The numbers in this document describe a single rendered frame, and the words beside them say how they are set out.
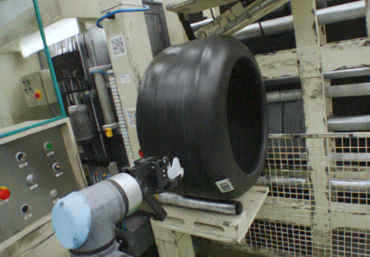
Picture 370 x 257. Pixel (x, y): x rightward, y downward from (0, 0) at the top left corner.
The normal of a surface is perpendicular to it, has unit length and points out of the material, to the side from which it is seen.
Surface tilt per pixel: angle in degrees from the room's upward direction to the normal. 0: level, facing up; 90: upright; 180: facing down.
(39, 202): 90
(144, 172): 90
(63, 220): 78
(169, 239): 90
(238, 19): 90
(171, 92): 60
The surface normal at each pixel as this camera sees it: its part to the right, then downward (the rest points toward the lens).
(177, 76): -0.52, -0.40
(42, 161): 0.83, -0.04
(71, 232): -0.55, 0.06
